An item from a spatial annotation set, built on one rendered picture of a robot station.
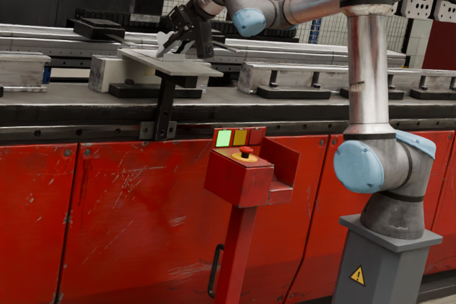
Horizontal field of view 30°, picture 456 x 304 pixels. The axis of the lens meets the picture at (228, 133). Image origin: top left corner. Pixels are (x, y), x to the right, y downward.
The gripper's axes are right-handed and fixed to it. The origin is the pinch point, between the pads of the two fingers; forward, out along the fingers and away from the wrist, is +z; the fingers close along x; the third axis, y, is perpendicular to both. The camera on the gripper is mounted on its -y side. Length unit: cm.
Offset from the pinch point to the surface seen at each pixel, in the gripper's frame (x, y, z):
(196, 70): 0.7, -9.8, -7.2
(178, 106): -4.8, -10.8, 9.0
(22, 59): 36.7, 9.4, 13.8
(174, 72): 10.2, -10.8, -7.9
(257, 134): -23.7, -25.9, 3.1
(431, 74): -136, -11, -3
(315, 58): -100, 12, 17
